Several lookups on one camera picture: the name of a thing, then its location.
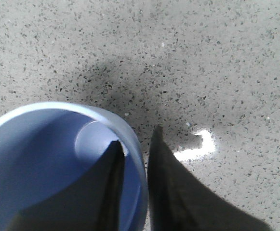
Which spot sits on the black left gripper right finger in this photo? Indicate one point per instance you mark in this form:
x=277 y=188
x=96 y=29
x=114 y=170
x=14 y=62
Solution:
x=178 y=201

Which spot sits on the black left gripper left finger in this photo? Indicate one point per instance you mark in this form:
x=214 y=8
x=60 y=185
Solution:
x=91 y=203

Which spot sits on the blue plastic cup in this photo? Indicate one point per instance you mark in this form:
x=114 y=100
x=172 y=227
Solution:
x=45 y=147

